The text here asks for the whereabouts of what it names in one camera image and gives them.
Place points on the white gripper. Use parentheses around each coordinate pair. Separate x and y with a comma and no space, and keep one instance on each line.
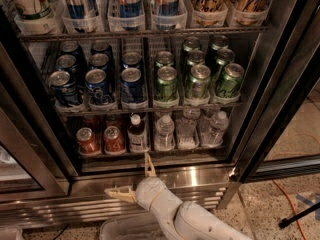
(147,191)

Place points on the red coke can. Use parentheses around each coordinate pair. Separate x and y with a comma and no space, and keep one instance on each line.
(113,141)
(88,143)

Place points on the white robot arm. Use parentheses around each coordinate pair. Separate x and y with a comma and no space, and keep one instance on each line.
(179,220)

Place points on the blue pepsi can front right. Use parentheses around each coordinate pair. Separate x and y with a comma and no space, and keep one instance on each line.
(132,86)

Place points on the blue pepsi can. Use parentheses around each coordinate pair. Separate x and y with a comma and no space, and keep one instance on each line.
(98,87)
(69,64)
(132,86)
(65,89)
(132,60)
(100,61)

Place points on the green can front left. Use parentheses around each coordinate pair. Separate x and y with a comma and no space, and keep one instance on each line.
(166,84)

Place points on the green can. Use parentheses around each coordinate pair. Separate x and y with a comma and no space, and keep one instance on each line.
(166,84)
(194,57)
(229,81)
(163,58)
(197,82)
(223,57)

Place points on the blue pepsi can front middle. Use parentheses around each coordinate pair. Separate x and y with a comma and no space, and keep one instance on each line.
(98,87)

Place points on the blue pepsi can front left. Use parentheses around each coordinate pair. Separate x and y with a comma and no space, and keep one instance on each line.
(65,89)

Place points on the green can front middle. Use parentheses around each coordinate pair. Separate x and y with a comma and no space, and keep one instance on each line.
(197,82)

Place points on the stainless steel display fridge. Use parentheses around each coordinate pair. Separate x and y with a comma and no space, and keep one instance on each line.
(281,59)

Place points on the green can front right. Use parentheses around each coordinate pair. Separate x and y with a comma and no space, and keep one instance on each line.
(229,81)

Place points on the white patterned can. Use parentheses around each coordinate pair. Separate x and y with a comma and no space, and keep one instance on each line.
(32,9)

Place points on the brown drink bottle white cap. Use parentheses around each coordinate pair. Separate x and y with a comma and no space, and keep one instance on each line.
(138,141)

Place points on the clear water bottle left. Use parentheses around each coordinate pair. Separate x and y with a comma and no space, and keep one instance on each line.
(164,134)

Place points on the clear water bottle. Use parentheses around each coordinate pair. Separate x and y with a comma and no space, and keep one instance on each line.
(213,129)
(164,134)

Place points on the clear plastic bin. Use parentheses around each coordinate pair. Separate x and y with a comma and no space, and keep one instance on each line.
(140,227)

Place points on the clear water bottle right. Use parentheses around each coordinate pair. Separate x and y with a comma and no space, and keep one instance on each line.
(213,129)

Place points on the black tripod leg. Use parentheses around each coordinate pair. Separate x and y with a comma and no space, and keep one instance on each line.
(287,221)

